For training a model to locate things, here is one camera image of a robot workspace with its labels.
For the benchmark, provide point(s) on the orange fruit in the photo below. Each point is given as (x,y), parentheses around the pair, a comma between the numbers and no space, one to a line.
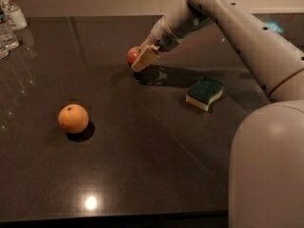
(73,118)

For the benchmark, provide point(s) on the white pump sanitizer bottle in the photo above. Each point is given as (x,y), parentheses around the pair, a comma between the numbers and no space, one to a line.
(15,16)

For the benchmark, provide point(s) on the red apple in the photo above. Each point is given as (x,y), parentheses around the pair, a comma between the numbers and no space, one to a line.
(133,54)

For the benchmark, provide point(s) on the clear plastic water bottle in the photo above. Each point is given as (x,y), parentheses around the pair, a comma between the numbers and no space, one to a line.
(7,35)

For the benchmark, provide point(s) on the green and yellow sponge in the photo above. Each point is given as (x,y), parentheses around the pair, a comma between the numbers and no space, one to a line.
(204,92)

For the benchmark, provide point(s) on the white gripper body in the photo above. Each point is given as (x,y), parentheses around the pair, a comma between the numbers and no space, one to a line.
(162,38)

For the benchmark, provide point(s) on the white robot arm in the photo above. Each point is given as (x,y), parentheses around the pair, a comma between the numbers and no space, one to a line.
(266,166)

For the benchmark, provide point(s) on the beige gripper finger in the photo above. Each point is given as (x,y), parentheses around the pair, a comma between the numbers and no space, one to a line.
(145,56)

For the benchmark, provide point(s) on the clear water bottle at edge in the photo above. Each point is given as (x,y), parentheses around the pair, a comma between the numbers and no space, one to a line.
(3,50)

